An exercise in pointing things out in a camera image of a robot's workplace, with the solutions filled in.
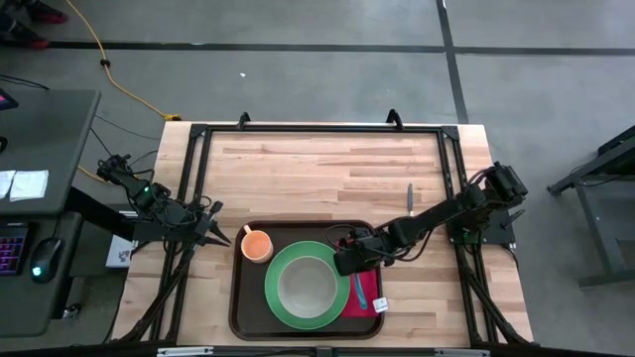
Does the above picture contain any black aluminium table frame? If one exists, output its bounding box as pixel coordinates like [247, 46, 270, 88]
[111, 111, 535, 348]

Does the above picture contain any black floor cable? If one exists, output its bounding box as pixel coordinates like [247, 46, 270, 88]
[91, 114, 163, 175]

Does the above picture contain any person's shoe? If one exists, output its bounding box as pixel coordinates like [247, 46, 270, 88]
[27, 0, 69, 25]
[0, 19, 51, 51]

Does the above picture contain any backlit keyboard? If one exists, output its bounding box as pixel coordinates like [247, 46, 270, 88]
[0, 222, 29, 277]

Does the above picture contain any green plate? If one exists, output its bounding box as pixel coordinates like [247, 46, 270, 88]
[263, 240, 352, 331]

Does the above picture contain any orange mug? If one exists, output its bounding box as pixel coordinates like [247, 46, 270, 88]
[239, 223, 275, 265]

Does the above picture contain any pale grey bowl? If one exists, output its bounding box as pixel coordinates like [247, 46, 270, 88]
[276, 255, 339, 320]

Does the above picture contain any dark grey desk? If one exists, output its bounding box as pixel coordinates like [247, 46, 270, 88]
[0, 88, 103, 338]

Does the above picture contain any black computer mouse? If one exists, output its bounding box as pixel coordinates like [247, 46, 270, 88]
[29, 236, 64, 285]

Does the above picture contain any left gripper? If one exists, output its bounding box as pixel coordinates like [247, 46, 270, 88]
[186, 199, 233, 259]

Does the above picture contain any black metal bench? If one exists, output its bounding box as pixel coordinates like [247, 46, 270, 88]
[545, 123, 635, 289]

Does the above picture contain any black spoon blue handle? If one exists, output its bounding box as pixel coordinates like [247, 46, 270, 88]
[351, 272, 369, 311]

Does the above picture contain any brown plastic tray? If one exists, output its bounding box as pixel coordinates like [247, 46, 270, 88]
[227, 219, 386, 342]

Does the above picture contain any black device pink light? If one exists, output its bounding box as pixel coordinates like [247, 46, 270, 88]
[0, 88, 20, 111]

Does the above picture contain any yellow floor cable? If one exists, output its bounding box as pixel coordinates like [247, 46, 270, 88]
[63, 0, 183, 123]

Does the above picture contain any white printed box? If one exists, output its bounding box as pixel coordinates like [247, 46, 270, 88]
[105, 235, 135, 269]

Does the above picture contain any red cloth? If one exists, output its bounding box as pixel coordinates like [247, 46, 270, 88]
[336, 237, 391, 319]

